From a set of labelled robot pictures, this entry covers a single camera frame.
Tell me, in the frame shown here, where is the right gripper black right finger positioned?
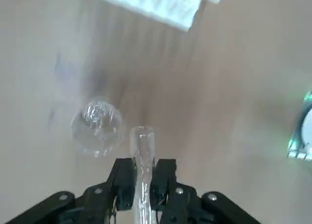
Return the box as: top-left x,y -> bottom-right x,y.
149,158 -> 263,224

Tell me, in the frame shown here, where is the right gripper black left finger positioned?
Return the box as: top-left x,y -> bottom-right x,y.
4,157 -> 137,224

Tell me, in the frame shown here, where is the white test tube rack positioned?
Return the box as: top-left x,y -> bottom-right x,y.
77,0 -> 226,33

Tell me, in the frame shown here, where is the clear glass test tube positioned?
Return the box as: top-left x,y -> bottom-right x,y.
129,126 -> 156,224

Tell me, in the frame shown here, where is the small clear glass beaker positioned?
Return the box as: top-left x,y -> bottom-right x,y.
70,96 -> 123,158

